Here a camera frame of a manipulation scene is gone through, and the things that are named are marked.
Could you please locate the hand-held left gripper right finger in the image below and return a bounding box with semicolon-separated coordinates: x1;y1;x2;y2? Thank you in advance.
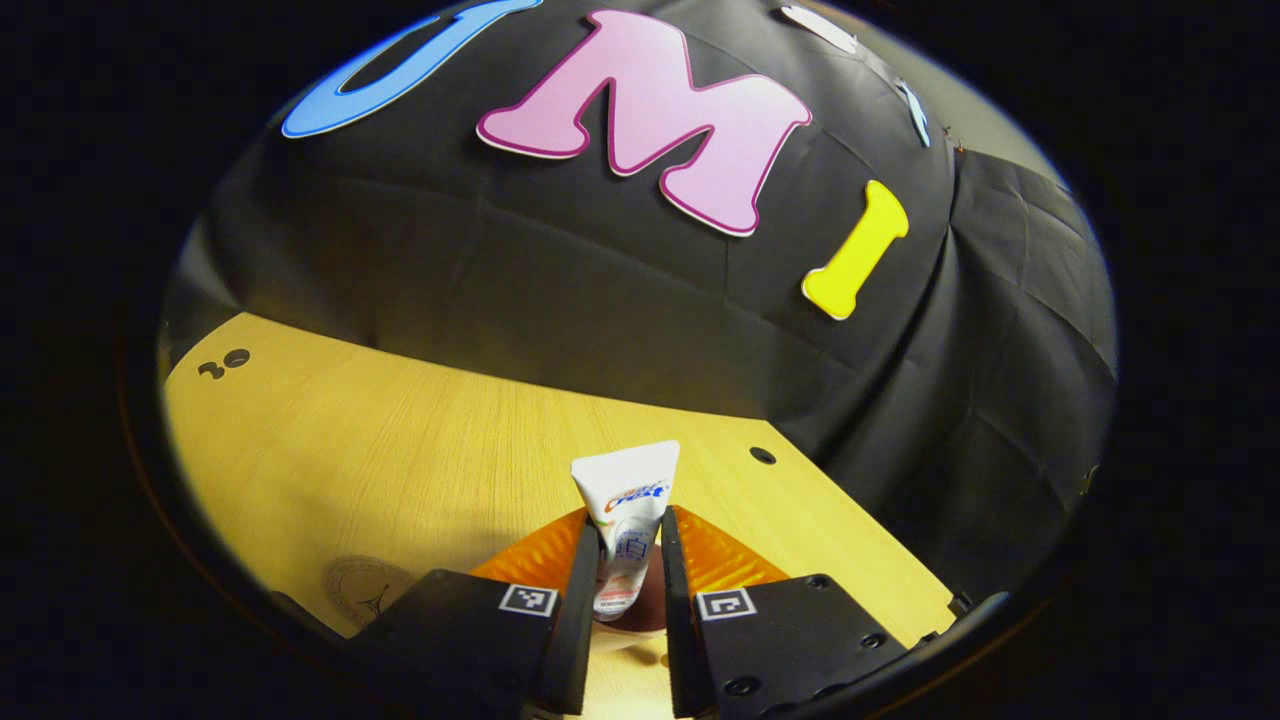
660;505;911;719

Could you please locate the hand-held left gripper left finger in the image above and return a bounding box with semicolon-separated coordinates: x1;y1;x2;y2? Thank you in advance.
350;508;601;716

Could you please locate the white toothpaste tube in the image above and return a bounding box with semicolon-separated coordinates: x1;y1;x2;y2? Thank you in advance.
571;440;681;623

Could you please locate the round brown coaster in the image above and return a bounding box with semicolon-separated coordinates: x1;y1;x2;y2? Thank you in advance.
322;556;416;633

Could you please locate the wooden desktop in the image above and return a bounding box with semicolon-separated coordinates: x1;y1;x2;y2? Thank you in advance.
163;312;956;720

